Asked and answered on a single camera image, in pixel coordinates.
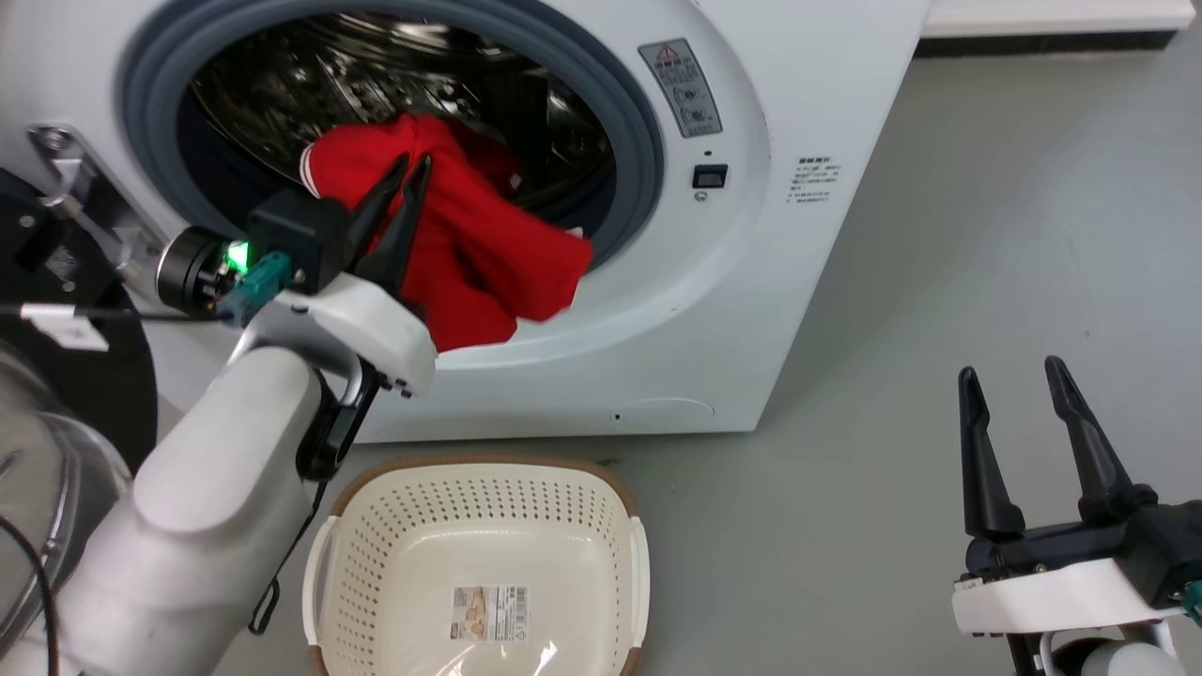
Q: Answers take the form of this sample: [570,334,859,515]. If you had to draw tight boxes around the thin black cable with tag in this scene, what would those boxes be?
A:
[0,302,230,353]

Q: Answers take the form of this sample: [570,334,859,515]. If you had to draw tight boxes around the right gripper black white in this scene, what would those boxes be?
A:
[951,354,1202,641]

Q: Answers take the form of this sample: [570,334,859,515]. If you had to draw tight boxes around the thin black cable loop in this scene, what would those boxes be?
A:
[0,515,63,676]

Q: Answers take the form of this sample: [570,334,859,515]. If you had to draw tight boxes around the paper label in basket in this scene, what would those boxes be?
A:
[451,586,530,643]

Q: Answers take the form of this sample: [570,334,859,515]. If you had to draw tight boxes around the round washing machine door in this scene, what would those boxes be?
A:
[0,167,159,669]

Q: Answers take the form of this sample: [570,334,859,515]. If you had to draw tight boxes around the cream perforated laundry basket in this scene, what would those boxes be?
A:
[301,454,651,676]

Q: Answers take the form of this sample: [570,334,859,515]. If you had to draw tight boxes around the red garment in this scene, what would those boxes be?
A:
[299,113,594,354]

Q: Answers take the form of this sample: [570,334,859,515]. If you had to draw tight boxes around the white front-load washing machine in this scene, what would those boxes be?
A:
[0,0,936,444]

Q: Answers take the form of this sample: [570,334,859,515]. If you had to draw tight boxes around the metal door hinge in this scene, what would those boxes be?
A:
[27,123,144,283]

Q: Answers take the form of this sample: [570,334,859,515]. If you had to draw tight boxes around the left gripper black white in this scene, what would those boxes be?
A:
[154,153,439,401]

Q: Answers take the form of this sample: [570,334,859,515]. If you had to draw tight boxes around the grey warning sticker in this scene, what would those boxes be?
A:
[639,38,724,140]

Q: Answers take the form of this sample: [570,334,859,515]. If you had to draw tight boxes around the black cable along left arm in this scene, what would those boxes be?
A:
[247,362,384,637]

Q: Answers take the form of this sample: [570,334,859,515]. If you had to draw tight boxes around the white baseboard with dark strip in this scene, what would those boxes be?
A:
[915,0,1196,59]

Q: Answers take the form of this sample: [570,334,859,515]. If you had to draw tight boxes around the teal cable connector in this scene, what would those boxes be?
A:
[220,251,294,326]

